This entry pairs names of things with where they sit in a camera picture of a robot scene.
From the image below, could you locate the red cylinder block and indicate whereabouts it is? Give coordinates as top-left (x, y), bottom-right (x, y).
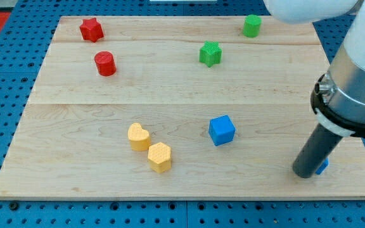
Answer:
top-left (94, 51), bottom-right (117, 77)

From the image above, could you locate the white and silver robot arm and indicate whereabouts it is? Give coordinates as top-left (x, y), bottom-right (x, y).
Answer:
top-left (264, 0), bottom-right (365, 138)

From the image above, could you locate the red star block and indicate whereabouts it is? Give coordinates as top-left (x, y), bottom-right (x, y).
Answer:
top-left (79, 18), bottom-right (104, 42)

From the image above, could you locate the wooden board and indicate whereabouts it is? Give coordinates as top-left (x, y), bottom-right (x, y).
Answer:
top-left (0, 16), bottom-right (365, 201)

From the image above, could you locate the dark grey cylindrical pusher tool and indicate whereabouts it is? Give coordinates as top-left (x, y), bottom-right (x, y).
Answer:
top-left (292, 123), bottom-right (343, 178)

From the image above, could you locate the yellow heart block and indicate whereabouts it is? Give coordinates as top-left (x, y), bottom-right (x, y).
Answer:
top-left (127, 123), bottom-right (151, 151)

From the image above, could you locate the green star block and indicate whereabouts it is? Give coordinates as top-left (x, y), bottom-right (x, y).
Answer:
top-left (199, 41), bottom-right (222, 67)

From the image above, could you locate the green cylinder block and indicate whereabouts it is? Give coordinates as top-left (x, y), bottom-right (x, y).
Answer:
top-left (243, 15), bottom-right (262, 38)

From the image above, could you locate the blue cube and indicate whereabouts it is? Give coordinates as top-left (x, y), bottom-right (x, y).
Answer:
top-left (208, 115), bottom-right (236, 146)

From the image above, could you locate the small blue block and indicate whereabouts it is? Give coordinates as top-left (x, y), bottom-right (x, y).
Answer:
top-left (315, 158), bottom-right (330, 175)

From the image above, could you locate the yellow hexagon block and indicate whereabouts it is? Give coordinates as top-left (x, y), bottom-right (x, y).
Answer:
top-left (148, 142), bottom-right (172, 174)

